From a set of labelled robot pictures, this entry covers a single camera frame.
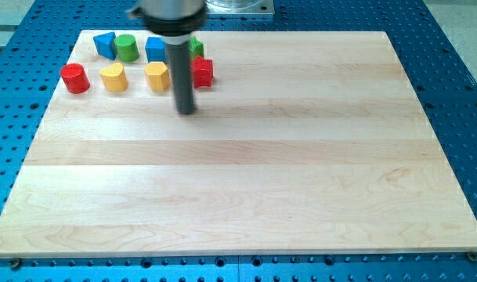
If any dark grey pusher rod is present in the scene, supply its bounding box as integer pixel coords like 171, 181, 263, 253
165, 36, 195, 114

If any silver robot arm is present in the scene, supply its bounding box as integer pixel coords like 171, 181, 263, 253
126, 0, 207, 114

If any green star block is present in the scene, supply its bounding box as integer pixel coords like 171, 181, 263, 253
189, 36, 204, 60

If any blue cube block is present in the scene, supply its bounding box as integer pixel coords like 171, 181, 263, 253
145, 37, 168, 63

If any red star block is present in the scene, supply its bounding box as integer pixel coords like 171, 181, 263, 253
191, 56, 214, 89

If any yellow hexagon block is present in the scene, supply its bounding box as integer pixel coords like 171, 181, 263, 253
144, 61, 170, 92

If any green cylinder block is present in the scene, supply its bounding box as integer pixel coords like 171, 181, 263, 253
114, 34, 139, 63

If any yellow heart block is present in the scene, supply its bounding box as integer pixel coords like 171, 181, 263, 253
99, 63, 128, 92

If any blue triangle block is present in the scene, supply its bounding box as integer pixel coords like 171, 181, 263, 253
92, 32, 117, 60

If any red cylinder block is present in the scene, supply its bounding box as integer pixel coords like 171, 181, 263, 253
60, 63, 90, 94

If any light wooden board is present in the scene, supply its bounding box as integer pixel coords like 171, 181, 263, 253
0, 30, 477, 258

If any left board clamp screw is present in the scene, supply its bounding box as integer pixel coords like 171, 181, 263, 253
8, 258, 23, 270

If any board clamp screw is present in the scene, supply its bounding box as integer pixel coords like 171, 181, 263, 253
466, 251, 477, 262
8, 258, 23, 270

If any right board clamp screw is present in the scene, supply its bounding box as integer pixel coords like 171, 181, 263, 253
466, 251, 477, 262

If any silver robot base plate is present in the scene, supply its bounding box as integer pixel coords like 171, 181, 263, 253
205, 0, 275, 16

